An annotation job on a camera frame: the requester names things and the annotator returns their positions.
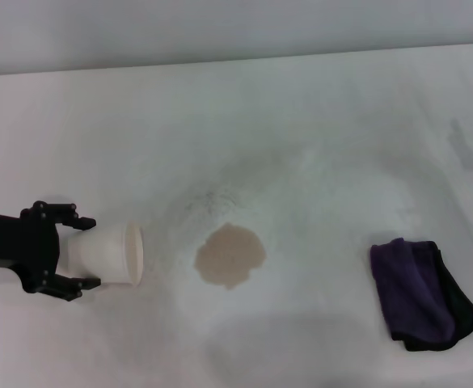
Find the brown water stain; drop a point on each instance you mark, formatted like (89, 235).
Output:
(228, 256)

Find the purple rag with black edge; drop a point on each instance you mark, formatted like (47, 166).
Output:
(410, 291)

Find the white paper cup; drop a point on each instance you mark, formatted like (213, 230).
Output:
(102, 254)

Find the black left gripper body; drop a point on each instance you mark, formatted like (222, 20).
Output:
(26, 246)

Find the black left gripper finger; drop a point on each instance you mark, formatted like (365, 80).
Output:
(76, 221)
(72, 287)

